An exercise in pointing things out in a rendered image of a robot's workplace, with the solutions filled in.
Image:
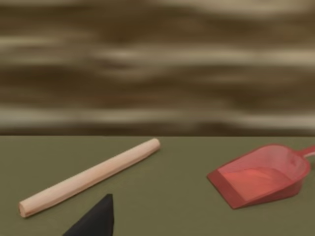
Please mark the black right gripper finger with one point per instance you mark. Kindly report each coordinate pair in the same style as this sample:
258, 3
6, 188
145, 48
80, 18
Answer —
98, 220

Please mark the wooden rolling pin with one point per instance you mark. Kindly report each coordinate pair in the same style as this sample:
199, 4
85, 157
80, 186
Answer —
88, 178

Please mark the red translucent plastic scoop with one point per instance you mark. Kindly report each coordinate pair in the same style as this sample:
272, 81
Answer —
261, 179

